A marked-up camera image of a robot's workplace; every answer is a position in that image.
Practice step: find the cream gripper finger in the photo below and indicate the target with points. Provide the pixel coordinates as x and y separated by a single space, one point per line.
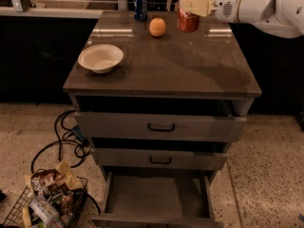
201 8

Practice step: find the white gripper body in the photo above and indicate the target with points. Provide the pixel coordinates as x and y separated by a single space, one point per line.
225 4

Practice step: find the red coke can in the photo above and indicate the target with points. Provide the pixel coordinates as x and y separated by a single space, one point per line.
187 21

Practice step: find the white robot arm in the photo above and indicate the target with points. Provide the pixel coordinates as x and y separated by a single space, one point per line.
281 18

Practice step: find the blue pepsi can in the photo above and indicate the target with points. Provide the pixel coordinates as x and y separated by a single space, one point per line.
140 10

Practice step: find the white paper bowl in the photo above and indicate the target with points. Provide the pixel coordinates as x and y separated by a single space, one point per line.
100 58

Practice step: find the orange fruit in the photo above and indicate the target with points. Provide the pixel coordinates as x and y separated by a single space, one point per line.
157 27

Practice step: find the grey drawer cabinet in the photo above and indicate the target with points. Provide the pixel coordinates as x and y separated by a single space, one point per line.
202 73

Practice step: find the top grey drawer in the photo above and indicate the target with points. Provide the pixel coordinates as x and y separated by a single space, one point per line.
223 129

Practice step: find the middle grey drawer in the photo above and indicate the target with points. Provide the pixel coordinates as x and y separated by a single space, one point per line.
144 158

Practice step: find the bottom open grey drawer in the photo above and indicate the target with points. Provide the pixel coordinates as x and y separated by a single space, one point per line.
169 199

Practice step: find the brown snack bag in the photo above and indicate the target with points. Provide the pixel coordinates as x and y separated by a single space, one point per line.
53 181

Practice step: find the clear plastic bottle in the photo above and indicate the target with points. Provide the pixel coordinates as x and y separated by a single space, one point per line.
43 209

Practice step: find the yellow packet in basket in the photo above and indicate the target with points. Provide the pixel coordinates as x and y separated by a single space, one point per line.
26 217

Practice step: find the black wire basket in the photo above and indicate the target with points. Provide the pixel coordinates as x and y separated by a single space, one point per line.
69 205

